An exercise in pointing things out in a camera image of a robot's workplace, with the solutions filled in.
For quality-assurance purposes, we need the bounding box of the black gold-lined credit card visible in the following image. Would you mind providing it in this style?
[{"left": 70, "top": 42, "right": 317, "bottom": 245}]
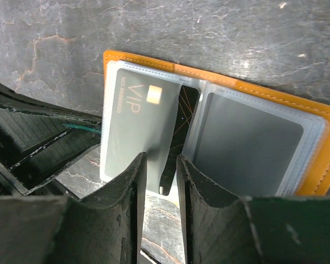
[{"left": 159, "top": 85, "right": 200, "bottom": 196}]

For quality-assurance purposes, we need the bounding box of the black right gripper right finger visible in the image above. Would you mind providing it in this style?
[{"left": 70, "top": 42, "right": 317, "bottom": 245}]
[{"left": 177, "top": 155, "right": 330, "bottom": 263}]

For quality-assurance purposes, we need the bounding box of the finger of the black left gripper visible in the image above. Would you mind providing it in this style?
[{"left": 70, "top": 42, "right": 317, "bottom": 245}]
[{"left": 0, "top": 83, "right": 102, "bottom": 195}]

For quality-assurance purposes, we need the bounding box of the black VIP credit card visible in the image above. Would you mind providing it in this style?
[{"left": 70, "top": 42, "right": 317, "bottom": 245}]
[{"left": 101, "top": 69, "right": 181, "bottom": 184}]

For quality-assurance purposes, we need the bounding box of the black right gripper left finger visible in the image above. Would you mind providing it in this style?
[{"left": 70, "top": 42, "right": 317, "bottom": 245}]
[{"left": 0, "top": 152, "right": 147, "bottom": 263}]

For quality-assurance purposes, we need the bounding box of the orange leather card holder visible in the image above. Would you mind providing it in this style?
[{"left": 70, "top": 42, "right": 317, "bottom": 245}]
[{"left": 100, "top": 50, "right": 330, "bottom": 196}]

